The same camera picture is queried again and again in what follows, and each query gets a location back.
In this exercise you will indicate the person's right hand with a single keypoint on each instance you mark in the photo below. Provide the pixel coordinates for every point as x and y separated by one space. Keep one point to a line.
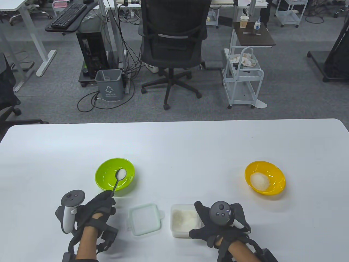
215 234

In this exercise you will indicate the person's left hand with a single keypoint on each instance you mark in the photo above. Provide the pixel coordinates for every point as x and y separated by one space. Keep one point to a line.
98 204

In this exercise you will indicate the black and white controller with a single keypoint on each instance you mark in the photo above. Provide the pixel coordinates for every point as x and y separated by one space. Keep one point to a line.
220 213
72 198

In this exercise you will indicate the green bowl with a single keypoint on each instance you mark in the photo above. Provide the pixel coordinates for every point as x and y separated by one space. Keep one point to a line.
106 174

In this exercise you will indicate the clear plastic sugar container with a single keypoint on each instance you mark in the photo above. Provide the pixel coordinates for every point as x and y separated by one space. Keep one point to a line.
182 234

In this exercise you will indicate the white sugar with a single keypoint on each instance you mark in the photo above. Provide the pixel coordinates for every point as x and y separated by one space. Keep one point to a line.
122 172
185 218
259 181

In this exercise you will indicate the clear lid with green seal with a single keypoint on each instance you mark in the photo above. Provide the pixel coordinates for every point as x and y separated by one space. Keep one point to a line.
144 219

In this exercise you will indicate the yellow bowl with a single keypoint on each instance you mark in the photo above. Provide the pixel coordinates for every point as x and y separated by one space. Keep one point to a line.
275 172

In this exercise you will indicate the person's right forearm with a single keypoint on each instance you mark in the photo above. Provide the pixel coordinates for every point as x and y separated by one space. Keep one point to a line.
241 252

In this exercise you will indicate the person's left forearm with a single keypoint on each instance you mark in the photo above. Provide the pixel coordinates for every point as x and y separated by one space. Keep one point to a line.
86 243

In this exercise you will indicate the grey trash bin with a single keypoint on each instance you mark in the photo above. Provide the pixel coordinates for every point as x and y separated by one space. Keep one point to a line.
109 84

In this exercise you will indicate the white flat board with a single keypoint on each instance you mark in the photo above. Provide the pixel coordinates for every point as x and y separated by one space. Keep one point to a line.
261 104

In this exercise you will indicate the black swivel chair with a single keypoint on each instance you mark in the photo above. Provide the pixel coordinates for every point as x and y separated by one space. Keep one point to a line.
6 90

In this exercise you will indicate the black computer tower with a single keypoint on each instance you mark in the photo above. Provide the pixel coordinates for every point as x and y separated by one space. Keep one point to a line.
91 51

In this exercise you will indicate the white rolling cart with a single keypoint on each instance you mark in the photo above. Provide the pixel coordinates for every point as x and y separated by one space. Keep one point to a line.
242 82

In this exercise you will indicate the black mesh office chair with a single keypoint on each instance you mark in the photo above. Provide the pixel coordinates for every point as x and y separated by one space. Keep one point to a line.
174 51

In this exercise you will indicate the crumpled white cloth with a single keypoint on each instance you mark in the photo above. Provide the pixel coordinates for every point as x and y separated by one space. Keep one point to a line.
245 60

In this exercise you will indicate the black keyboard desk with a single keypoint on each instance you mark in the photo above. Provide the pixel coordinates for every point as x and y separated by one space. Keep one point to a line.
87 20

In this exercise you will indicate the black keyboard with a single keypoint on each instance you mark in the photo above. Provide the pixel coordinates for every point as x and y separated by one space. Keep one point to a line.
68 15

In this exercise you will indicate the dark brown side table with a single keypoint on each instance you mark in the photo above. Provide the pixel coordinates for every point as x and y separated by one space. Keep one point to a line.
253 39

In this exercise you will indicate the pink box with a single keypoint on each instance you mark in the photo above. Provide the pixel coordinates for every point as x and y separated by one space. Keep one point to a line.
60 4

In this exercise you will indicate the dark pen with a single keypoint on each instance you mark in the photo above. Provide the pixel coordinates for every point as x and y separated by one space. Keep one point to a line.
251 33

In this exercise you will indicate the black floor stand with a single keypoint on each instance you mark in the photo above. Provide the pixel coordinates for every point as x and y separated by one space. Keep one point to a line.
338 60

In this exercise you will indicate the white glue bottle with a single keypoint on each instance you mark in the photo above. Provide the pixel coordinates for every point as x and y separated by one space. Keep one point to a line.
257 25

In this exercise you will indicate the paper cup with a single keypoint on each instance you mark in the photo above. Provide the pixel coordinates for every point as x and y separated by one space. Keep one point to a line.
244 22

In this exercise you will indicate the white standing desk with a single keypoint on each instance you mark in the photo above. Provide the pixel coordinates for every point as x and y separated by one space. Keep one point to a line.
11 5

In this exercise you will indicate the small white cart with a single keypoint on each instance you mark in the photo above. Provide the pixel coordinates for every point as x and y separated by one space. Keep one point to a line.
212 16

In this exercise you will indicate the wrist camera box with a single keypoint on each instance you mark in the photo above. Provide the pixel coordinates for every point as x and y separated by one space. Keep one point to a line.
109 236
268 256

